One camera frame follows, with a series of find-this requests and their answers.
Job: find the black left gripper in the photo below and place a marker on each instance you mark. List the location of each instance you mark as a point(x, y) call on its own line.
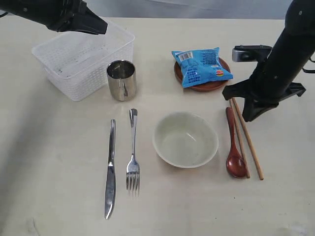
point(69, 15)

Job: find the wooden chopstick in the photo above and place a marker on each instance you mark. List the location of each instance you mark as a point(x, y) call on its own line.
point(240, 139)
point(249, 140)

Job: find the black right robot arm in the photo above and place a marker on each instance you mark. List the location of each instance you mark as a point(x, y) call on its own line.
point(296, 44)

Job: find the white perforated plastic basket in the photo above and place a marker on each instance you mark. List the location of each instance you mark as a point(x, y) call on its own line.
point(76, 62)

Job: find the silver metal knife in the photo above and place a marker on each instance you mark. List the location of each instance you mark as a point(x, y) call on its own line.
point(110, 189)

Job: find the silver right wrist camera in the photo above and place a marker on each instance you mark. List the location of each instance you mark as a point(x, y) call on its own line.
point(249, 53)

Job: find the red-brown wooden spoon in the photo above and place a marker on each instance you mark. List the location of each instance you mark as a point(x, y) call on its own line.
point(234, 163)

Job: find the blue snack packet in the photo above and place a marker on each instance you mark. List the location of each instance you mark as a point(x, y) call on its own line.
point(200, 66)

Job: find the shiny steel cup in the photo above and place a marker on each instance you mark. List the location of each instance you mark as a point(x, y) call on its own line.
point(121, 75)

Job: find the cream ceramic bowl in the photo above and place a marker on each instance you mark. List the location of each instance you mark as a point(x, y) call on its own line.
point(185, 140)

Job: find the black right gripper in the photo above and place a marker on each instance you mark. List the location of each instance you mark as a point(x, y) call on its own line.
point(262, 93)

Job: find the silver metal spoon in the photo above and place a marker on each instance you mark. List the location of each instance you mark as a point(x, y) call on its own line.
point(133, 167)

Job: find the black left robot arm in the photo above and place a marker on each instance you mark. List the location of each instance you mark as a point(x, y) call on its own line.
point(23, 8)

